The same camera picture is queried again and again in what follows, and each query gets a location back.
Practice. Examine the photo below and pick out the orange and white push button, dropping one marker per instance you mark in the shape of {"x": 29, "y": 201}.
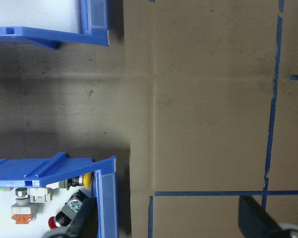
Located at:
{"x": 22, "y": 210}

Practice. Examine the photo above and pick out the white push button switch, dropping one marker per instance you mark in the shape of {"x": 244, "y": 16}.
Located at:
{"x": 41, "y": 194}

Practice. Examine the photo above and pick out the blue bin with buttons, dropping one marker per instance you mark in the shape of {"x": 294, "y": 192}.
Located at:
{"x": 52, "y": 171}

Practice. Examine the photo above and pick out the yellow push button black body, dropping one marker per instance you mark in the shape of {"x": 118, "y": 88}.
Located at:
{"x": 87, "y": 179}

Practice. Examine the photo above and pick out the red mushroom button black body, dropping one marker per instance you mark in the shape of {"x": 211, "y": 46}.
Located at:
{"x": 72, "y": 205}

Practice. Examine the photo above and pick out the pile of push-button switches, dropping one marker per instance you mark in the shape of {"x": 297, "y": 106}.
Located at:
{"x": 0, "y": 218}

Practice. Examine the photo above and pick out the blue bin with capacitors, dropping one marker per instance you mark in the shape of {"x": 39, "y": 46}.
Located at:
{"x": 52, "y": 34}

